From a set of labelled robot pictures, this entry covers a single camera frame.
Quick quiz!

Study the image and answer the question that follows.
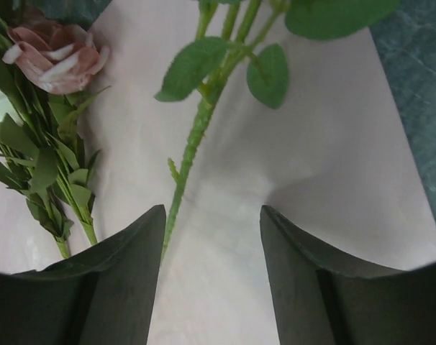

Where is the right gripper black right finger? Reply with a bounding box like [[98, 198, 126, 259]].
[[260, 206, 436, 344]]

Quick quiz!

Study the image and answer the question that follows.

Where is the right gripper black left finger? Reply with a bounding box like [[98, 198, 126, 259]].
[[0, 205, 166, 344]]

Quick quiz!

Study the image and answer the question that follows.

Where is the mauve rose flower stem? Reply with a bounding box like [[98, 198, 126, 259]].
[[0, 1, 110, 258]]

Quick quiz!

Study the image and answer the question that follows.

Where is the pink peony bud stem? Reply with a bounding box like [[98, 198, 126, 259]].
[[155, 1, 400, 252]]

